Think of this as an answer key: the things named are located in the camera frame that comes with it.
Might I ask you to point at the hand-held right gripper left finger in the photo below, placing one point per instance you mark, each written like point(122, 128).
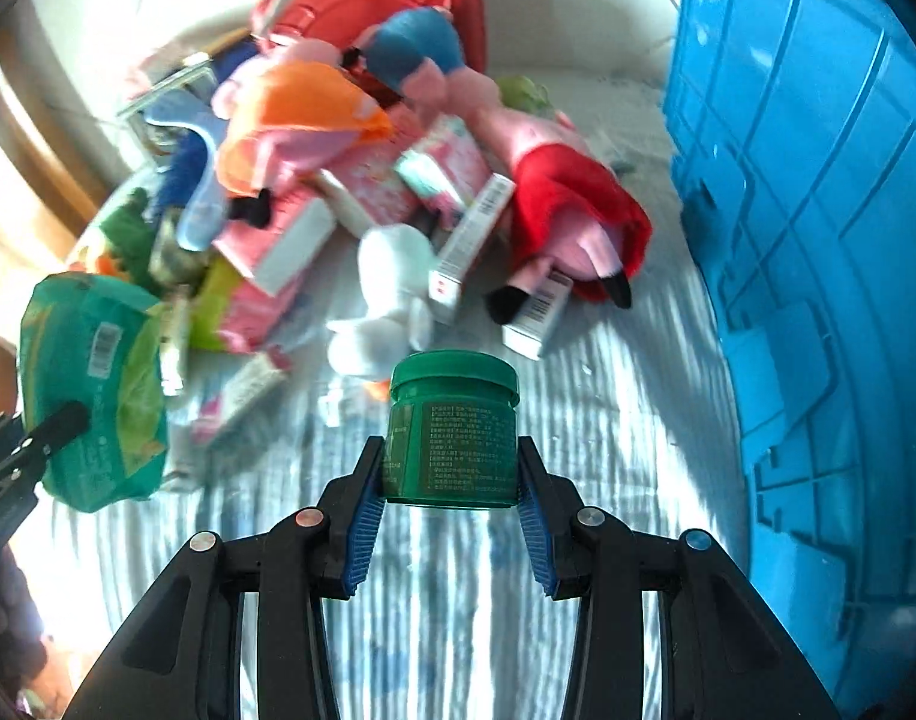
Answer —
point(360, 532)

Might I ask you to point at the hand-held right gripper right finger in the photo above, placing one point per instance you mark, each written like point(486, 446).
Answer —
point(539, 540)

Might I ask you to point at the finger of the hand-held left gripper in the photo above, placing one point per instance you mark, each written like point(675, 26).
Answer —
point(60, 424)

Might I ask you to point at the green wipes pack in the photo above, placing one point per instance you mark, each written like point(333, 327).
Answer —
point(90, 345)

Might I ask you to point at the green plastic jar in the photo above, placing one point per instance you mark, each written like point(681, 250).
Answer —
point(450, 435)

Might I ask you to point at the small white box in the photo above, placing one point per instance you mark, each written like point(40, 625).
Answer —
point(240, 390)

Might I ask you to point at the white bird plush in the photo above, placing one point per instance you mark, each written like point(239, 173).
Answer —
point(390, 270)

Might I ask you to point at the blue plastic crate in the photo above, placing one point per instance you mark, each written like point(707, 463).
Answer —
point(802, 240)

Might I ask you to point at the striped bed sheet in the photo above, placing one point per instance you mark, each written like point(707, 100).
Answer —
point(443, 615)

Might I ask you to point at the grey striped folded pack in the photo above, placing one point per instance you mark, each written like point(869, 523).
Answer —
point(173, 255)

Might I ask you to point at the duck plush green frog hood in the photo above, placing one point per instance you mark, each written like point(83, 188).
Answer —
point(128, 232)

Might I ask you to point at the white barcode box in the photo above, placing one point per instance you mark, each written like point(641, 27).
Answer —
point(536, 322)

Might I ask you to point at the pink and lime pack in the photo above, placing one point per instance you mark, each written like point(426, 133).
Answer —
point(255, 315)

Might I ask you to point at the blue plastic boomerang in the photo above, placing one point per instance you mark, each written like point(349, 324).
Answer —
point(195, 225)

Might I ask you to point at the long white box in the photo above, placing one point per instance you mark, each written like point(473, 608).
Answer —
point(473, 240)

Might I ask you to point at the pig plush red dress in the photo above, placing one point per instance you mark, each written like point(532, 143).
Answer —
point(570, 202)

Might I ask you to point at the pink floral tissue pack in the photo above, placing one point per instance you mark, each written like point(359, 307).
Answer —
point(368, 180)

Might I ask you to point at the teal and pink pack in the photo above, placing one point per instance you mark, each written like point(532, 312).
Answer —
point(428, 176)

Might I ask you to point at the small pink tissue pack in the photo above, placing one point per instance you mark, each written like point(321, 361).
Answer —
point(154, 71)

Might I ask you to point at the black gift box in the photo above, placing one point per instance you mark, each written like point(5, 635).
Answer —
point(191, 79)

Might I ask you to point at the pig plush orange dress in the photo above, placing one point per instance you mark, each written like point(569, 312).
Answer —
point(300, 112)

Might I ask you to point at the small green plush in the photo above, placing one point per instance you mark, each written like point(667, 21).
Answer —
point(525, 94)

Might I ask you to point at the pig plush blue shirt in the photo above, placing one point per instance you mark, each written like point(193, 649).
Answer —
point(413, 45)

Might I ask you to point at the wooden wall trim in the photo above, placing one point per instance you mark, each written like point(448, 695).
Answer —
point(23, 135)

